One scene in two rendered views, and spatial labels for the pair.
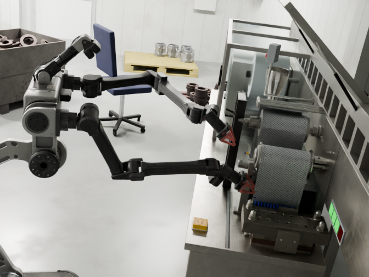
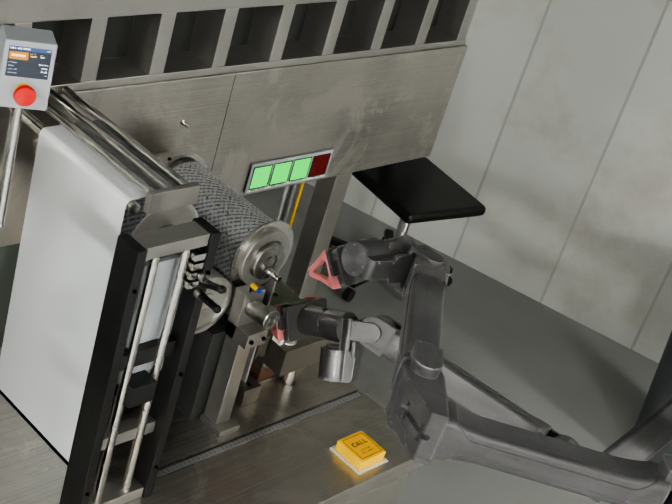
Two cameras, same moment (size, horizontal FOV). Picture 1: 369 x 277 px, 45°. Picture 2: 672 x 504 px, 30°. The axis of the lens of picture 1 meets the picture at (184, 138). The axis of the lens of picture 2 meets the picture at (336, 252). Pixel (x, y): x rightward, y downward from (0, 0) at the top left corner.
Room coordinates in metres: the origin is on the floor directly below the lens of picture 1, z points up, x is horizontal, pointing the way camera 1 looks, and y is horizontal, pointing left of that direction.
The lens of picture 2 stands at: (3.59, 0.80, 2.38)
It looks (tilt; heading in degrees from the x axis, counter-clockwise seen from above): 29 degrees down; 213
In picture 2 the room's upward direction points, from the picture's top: 18 degrees clockwise
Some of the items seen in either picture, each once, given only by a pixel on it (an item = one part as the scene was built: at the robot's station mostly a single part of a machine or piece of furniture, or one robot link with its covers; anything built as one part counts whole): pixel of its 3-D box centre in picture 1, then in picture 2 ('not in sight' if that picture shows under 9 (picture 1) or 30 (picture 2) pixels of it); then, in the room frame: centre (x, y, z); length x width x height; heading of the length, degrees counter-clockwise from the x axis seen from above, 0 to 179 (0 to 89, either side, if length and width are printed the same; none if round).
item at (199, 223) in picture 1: (200, 223); (360, 450); (1.88, -0.13, 0.91); 0.07 x 0.07 x 0.02; 87
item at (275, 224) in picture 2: (258, 156); (262, 255); (2.03, -0.38, 1.25); 0.15 x 0.01 x 0.15; 177
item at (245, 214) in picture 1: (283, 223); (246, 300); (1.84, -0.53, 1.00); 0.40 x 0.16 x 0.06; 87
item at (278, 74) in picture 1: (277, 74); not in sight; (2.74, -0.52, 1.50); 0.14 x 0.14 x 0.06
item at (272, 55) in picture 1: (272, 52); (24, 70); (2.58, -0.43, 1.66); 0.07 x 0.07 x 0.10; 62
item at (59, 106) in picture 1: (66, 120); not in sight; (1.69, 0.49, 1.45); 0.09 x 0.08 x 0.12; 13
